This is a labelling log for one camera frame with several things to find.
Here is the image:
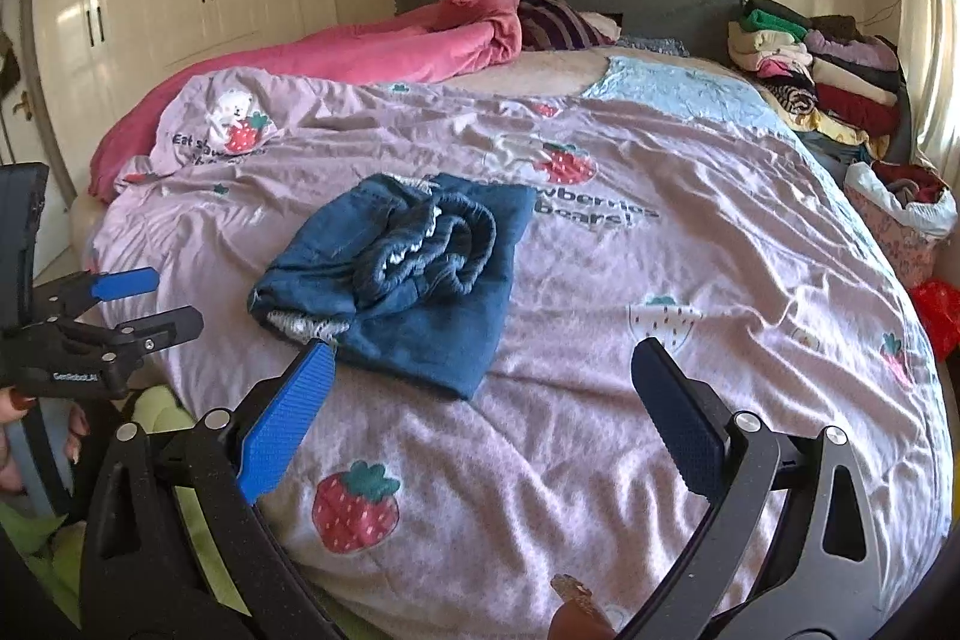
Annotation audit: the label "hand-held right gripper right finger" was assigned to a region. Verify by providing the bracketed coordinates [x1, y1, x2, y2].
[615, 336, 912, 640]

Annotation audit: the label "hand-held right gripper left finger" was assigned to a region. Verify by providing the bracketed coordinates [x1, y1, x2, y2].
[79, 338, 350, 640]

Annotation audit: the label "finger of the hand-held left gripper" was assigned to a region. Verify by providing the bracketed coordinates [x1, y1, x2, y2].
[45, 305, 205, 380]
[37, 267, 160, 320]

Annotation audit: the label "blue pants with lace hem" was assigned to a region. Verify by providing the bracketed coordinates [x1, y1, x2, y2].
[247, 171, 537, 401]

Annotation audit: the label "person's left hand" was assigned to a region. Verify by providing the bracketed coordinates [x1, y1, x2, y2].
[0, 385, 92, 495]

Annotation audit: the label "person's green clothing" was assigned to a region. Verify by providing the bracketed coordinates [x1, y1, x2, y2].
[0, 385, 248, 640]

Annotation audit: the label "cream door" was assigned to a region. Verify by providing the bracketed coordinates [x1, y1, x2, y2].
[0, 0, 76, 266]

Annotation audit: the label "pink strawberry printed blanket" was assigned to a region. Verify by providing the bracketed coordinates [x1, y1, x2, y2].
[90, 70, 946, 640]

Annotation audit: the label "red plastic bag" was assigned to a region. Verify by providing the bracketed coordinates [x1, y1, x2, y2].
[907, 280, 960, 360]

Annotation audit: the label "pink quilt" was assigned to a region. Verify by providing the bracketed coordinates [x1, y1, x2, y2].
[90, 0, 524, 184]

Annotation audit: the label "pink basket with clothes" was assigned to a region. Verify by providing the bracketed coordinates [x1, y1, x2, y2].
[844, 160, 953, 289]

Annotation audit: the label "light blue cloth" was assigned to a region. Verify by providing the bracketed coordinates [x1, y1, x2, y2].
[581, 51, 781, 124]

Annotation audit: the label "blue patterned cloth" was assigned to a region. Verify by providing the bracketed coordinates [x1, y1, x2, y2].
[615, 35, 689, 58]

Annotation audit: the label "stack of folded clothes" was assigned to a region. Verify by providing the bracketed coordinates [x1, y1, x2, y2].
[727, 0, 912, 161]

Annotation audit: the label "beige pillow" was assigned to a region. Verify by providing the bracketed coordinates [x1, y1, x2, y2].
[450, 44, 623, 97]

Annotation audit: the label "purple striped cloth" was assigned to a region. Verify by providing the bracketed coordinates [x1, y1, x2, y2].
[517, 0, 620, 49]

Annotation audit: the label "cream curtain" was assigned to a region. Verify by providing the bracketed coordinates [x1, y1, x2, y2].
[885, 0, 960, 176]

